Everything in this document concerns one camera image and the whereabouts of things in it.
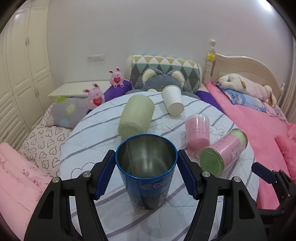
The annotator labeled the blue black metal cup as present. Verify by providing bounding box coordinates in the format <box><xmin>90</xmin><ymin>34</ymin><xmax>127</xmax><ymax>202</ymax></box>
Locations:
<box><xmin>115</xmin><ymin>133</ymin><xmax>178</xmax><ymax>210</ymax></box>

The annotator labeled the pink clear plastic cup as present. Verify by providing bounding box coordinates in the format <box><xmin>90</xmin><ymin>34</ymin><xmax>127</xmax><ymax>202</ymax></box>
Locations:
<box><xmin>185</xmin><ymin>114</ymin><xmax>210</xmax><ymax>151</ymax></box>

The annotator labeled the white paper cup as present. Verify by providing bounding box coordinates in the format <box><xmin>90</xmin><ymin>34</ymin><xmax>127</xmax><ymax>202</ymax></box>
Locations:
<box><xmin>161</xmin><ymin>85</ymin><xmax>184</xmax><ymax>116</ymax></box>

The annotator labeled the green ceramic cup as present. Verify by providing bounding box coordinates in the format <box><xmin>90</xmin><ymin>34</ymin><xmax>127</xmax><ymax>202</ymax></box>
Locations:
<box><xmin>118</xmin><ymin>94</ymin><xmax>154</xmax><ymax>139</ymax></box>

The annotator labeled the pink bed blanket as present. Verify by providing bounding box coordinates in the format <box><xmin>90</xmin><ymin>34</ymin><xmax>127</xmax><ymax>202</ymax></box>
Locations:
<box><xmin>206</xmin><ymin>83</ymin><xmax>290</xmax><ymax>209</ymax></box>

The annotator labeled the pink can green lid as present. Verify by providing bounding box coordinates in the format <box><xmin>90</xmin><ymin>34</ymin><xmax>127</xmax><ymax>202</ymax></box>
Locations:
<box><xmin>199</xmin><ymin>128</ymin><xmax>248</xmax><ymax>177</ymax></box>

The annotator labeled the pink folded quilt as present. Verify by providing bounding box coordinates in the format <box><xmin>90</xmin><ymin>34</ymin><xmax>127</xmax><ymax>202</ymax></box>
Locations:
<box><xmin>1</xmin><ymin>143</ymin><xmax>51</xmax><ymax>240</ymax></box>

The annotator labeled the heart pattern bed sheet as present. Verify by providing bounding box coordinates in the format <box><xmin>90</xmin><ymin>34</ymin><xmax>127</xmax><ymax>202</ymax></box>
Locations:
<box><xmin>18</xmin><ymin>107</ymin><xmax>72</xmax><ymax>177</ymax></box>

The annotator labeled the blue cartoon pillow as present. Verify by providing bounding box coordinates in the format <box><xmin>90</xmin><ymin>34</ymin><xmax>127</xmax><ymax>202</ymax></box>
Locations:
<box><xmin>218</xmin><ymin>85</ymin><xmax>266</xmax><ymax>113</ymax></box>

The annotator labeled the white pink plush dog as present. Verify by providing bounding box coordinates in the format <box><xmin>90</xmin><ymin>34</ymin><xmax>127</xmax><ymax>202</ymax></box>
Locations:
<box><xmin>218</xmin><ymin>73</ymin><xmax>277</xmax><ymax>107</ymax></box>

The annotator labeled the grey flower pillow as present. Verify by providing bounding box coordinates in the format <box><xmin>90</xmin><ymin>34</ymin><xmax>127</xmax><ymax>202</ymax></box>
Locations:
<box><xmin>46</xmin><ymin>96</ymin><xmax>88</xmax><ymax>129</ymax></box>

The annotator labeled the cream wooden headboard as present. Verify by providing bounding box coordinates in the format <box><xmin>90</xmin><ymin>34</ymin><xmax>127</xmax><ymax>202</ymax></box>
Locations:
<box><xmin>202</xmin><ymin>40</ymin><xmax>285</xmax><ymax>104</ymax></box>

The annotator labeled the triangle pattern bolster pillow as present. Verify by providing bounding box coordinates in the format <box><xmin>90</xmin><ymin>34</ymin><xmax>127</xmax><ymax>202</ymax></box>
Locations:
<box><xmin>125</xmin><ymin>55</ymin><xmax>202</xmax><ymax>93</ymax></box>

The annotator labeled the pink bunny plush front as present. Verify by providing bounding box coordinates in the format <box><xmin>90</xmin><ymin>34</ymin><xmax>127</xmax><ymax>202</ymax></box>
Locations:
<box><xmin>83</xmin><ymin>83</ymin><xmax>105</xmax><ymax>110</ymax></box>

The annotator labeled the pink bunny plush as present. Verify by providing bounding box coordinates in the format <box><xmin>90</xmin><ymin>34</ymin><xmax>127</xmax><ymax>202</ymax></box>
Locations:
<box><xmin>109</xmin><ymin>67</ymin><xmax>124</xmax><ymax>88</ymax></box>
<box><xmin>83</xmin><ymin>83</ymin><xmax>105</xmax><ymax>110</ymax></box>

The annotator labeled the white bedside table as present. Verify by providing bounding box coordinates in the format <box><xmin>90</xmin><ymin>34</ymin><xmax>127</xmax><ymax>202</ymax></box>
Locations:
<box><xmin>48</xmin><ymin>80</ymin><xmax>111</xmax><ymax>98</ymax></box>

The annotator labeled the grey plush cat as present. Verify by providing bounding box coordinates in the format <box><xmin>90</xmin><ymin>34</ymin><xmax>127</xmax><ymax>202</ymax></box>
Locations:
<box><xmin>126</xmin><ymin>67</ymin><xmax>200</xmax><ymax>99</ymax></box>

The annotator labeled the cream wardrobe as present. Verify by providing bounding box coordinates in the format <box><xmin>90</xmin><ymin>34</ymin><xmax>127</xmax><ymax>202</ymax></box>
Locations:
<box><xmin>1</xmin><ymin>1</ymin><xmax>55</xmax><ymax>150</ymax></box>

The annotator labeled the purple cushion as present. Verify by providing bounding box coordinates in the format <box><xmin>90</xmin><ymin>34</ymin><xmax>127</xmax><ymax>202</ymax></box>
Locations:
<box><xmin>86</xmin><ymin>79</ymin><xmax>133</xmax><ymax>115</ymax></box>

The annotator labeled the pink bunny plush rear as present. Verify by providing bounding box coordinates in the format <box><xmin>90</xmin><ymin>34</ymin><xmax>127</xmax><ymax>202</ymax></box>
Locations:
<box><xmin>109</xmin><ymin>67</ymin><xmax>124</xmax><ymax>88</ymax></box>

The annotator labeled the white wall socket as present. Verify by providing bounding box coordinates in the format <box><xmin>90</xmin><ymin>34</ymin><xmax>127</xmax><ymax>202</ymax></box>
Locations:
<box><xmin>87</xmin><ymin>54</ymin><xmax>105</xmax><ymax>62</ymax></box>

